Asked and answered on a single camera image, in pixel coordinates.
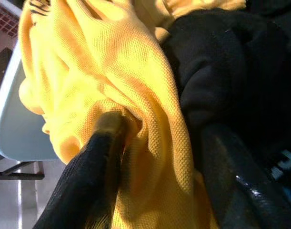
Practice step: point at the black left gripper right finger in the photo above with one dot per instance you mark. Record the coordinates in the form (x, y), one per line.
(243, 195)

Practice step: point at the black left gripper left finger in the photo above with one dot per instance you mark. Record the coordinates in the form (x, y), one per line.
(83, 190)

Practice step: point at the yellow garment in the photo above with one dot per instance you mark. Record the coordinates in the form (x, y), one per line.
(112, 71)

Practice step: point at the light blue kids chair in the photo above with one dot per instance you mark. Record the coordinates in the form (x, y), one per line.
(12, 131)

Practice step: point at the black garment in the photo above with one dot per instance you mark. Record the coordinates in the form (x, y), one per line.
(231, 71)

